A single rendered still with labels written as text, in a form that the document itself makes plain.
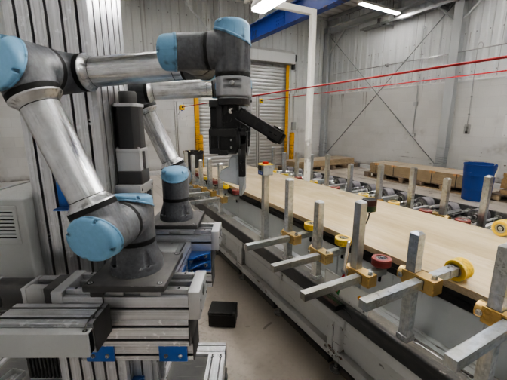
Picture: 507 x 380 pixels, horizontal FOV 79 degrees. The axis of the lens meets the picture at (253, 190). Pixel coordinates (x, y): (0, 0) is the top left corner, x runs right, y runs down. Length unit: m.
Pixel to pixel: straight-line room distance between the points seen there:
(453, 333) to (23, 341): 1.40
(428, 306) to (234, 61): 1.22
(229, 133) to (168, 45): 0.21
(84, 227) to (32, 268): 0.52
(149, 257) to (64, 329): 0.27
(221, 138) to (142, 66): 0.30
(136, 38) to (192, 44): 8.51
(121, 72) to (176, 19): 8.76
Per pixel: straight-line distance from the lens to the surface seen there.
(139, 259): 0.94
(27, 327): 1.05
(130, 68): 0.87
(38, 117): 0.84
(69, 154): 0.82
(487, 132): 8.84
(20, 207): 1.22
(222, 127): 0.67
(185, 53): 0.69
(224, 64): 0.66
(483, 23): 9.25
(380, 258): 1.43
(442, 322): 1.49
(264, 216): 1.93
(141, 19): 9.35
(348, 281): 1.31
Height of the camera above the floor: 1.47
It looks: 13 degrees down
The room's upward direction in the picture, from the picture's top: straight up
